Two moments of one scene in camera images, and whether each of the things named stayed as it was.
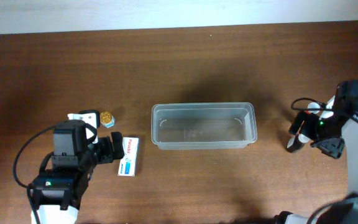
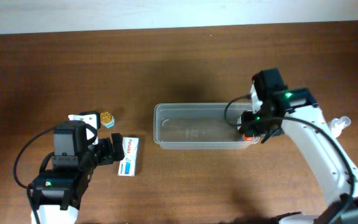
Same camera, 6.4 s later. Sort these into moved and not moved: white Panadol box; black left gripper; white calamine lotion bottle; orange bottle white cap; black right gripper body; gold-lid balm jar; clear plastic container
Moved: orange bottle white cap; white calamine lotion bottle; black right gripper body
Not moved: clear plastic container; black left gripper; white Panadol box; gold-lid balm jar
